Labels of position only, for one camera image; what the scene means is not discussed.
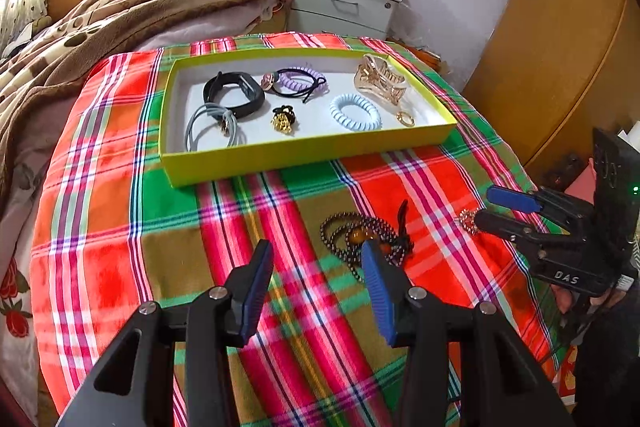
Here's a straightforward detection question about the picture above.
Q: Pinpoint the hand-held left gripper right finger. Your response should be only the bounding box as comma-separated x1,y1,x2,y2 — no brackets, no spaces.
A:
360,238,578,427

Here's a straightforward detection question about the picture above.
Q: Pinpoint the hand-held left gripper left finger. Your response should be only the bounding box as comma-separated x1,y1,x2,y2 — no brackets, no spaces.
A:
55,239,276,427

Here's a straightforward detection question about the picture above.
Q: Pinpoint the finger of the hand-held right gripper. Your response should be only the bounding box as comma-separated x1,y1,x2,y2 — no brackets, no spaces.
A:
486,185,549,214
473,210,542,243

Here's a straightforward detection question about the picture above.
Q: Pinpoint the gold brooch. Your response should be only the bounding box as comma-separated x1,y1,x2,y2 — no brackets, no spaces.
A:
456,208,482,236

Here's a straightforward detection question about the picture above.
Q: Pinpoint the dark beaded necklace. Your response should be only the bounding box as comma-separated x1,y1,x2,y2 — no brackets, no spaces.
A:
320,199,417,286

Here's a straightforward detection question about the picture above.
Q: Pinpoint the yellow cardboard box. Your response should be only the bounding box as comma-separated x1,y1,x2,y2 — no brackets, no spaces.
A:
160,48,458,188

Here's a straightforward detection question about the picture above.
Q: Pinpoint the small gold black hair clip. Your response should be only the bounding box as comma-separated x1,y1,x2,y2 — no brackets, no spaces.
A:
270,104,296,136

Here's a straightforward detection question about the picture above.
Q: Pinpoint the grey elastic hair tie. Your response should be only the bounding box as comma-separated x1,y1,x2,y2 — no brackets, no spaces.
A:
185,103,249,153

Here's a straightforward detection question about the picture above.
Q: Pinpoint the light blue spiral hair tie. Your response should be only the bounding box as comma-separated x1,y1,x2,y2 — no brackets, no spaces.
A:
328,93,384,133

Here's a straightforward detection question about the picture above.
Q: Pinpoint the black hair tie with disc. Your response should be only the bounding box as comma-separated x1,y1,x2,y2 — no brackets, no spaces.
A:
261,67,329,100

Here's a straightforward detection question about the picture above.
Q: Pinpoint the person's right forearm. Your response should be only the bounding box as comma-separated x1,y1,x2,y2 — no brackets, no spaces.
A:
570,287,640,427

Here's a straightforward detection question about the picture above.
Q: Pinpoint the person's right hand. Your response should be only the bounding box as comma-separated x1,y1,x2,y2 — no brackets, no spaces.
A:
554,252,640,334

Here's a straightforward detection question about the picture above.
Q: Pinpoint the pink box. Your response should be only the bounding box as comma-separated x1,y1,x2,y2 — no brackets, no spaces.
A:
564,159,597,200

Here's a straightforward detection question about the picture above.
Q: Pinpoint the plaid cloth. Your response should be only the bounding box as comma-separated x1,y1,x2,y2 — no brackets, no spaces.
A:
30,32,576,427

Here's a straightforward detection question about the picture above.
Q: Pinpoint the large wooden wardrobe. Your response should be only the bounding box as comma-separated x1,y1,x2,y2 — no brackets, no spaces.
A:
462,0,640,178

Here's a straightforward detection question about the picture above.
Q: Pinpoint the gold hair claw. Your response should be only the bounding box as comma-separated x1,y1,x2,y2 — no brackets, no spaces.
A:
354,54,409,104

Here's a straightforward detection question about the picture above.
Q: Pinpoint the black smart band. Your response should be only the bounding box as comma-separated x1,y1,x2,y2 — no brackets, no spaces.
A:
202,72,266,110

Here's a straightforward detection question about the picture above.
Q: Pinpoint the floral bedsheet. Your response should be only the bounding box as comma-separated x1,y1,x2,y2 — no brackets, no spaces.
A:
0,184,57,427

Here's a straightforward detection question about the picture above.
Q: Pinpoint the white nightstand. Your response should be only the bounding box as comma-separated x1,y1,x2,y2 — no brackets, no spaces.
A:
288,0,404,40

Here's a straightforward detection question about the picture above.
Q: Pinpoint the pale pink bedsheet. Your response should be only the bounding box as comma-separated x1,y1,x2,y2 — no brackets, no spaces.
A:
135,0,293,54

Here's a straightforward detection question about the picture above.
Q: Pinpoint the brown patterned blanket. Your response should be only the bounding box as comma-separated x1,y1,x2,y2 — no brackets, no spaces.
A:
0,0,294,188

